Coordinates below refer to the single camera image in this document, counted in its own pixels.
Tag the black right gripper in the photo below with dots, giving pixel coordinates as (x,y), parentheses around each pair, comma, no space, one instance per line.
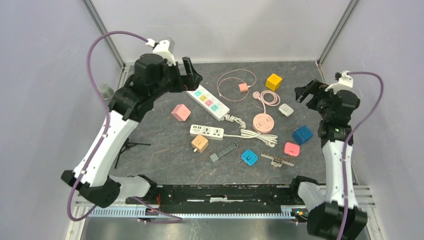
(315,87)

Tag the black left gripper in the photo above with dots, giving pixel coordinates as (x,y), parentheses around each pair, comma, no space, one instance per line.
(190,82)

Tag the long white power strip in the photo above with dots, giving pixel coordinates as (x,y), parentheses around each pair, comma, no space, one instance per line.
(209,102)

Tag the pink cube plug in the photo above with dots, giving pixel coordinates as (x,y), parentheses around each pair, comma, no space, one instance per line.
(181,112)

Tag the white plug adapter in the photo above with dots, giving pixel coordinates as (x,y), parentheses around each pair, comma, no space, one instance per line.
(286,110)

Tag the yellow cube plug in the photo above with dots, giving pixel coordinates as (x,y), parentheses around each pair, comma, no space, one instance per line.
(273,82)

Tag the dark blue cube socket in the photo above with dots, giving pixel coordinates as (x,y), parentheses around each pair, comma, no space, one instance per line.
(302,135)

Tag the small orange plug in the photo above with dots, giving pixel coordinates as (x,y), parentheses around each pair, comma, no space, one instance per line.
(243,87)

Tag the small white power strip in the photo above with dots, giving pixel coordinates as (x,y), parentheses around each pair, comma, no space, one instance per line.
(211,133)

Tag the beige dragon plug adapter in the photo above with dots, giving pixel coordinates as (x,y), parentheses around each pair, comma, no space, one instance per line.
(199,143)

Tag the pink round socket base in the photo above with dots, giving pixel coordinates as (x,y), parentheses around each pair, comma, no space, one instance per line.
(263,123)

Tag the pink and blue block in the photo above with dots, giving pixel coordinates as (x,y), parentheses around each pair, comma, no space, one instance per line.
(291,149)

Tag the blue plug adapter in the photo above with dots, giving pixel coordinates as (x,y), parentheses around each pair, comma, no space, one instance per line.
(249,157)

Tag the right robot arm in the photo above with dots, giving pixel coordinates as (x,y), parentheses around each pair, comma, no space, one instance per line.
(335,214)

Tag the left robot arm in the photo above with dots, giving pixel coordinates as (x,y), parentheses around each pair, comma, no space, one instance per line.
(91,177)

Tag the beige toothed ruler piece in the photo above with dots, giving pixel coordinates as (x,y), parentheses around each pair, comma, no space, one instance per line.
(277,161)

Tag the silver microphone on stand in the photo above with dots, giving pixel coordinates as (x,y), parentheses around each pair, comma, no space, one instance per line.
(107,93)

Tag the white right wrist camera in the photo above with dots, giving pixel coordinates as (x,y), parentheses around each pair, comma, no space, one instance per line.
(343,82)

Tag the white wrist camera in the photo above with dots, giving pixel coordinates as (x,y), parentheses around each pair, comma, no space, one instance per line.
(343,82)
(163,48)

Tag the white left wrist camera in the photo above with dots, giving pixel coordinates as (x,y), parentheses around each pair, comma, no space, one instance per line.
(163,48)

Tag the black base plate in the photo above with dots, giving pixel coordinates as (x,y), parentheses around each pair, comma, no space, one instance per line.
(222,198)

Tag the aluminium front rail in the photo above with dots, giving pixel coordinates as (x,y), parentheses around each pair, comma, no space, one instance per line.
(130,208)

